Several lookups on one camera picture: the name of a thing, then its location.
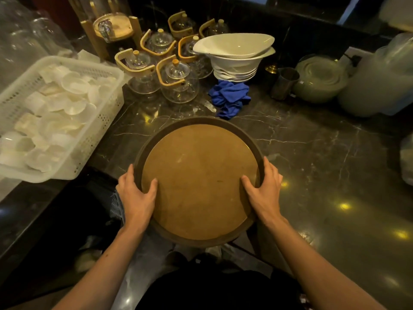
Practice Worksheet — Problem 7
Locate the person's left hand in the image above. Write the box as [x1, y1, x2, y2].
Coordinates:
[116, 164, 159, 230]

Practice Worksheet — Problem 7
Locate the person's left forearm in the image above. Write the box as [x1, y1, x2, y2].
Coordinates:
[52, 223, 146, 310]

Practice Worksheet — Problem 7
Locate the checked grey towel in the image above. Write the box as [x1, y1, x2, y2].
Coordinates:
[110, 190, 126, 225]

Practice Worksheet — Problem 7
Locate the person's black clothing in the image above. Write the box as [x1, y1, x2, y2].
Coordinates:
[135, 252, 305, 310]

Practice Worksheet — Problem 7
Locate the pile of small white cups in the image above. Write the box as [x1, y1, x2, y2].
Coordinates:
[0, 64, 117, 173]

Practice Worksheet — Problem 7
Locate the large white plastic container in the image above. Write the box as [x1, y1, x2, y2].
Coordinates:
[337, 32, 413, 118]

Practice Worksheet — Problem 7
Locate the clear plastic bag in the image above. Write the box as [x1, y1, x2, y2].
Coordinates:
[0, 0, 77, 91]

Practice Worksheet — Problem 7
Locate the dark metal cup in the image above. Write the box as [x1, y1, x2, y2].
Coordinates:
[270, 67, 301, 101]

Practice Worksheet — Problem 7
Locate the blue cloth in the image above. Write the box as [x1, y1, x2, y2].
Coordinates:
[208, 80, 252, 120]

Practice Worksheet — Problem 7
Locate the group of glass teapots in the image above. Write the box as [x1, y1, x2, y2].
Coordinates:
[114, 11, 230, 104]

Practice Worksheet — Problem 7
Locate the person's right hand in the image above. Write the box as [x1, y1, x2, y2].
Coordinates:
[241, 156, 284, 225]

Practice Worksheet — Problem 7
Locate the person's white shoe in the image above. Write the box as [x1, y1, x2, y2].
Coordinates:
[74, 236, 104, 274]

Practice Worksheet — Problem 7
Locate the stack of white bowls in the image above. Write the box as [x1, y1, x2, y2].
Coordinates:
[193, 33, 277, 83]

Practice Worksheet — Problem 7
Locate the person's right forearm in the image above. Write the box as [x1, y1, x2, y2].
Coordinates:
[260, 216, 387, 310]

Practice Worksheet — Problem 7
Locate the wooden stand with glass dispenser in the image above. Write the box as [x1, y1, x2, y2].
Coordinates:
[66, 0, 143, 62]

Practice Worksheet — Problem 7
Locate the white bag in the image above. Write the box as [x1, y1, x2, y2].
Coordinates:
[399, 132, 413, 186]

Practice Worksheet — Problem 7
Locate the round brown wooden tray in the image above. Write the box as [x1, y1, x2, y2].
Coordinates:
[133, 116, 266, 248]

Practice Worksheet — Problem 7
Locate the white plastic perforated basket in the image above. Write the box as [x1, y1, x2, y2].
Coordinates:
[0, 56, 125, 184]

